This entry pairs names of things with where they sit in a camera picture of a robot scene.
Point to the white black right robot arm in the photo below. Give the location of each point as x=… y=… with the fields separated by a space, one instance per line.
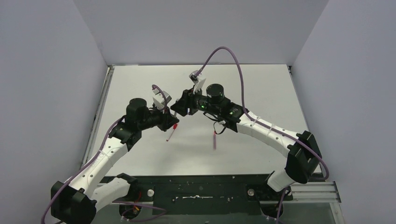
x=300 y=149

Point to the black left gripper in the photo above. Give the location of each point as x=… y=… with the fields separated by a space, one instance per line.
x=168 y=120

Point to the aluminium frame rail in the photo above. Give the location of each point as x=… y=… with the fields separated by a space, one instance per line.
x=314 y=192

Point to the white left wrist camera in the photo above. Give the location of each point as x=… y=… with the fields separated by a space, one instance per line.
x=161 y=99

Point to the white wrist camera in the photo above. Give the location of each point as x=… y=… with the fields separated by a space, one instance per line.
x=198 y=79
x=161 y=99

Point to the left side aluminium rail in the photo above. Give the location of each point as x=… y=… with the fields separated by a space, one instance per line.
x=98 y=115

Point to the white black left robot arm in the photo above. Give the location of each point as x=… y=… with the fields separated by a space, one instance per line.
x=77 y=200

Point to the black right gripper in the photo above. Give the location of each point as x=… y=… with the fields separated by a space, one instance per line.
x=187 y=101

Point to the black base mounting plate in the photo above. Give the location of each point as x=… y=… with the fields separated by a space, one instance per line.
x=207 y=207

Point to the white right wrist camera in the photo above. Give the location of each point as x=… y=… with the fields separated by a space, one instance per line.
x=198 y=79

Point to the pink marker pen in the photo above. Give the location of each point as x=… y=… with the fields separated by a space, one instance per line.
x=214 y=140

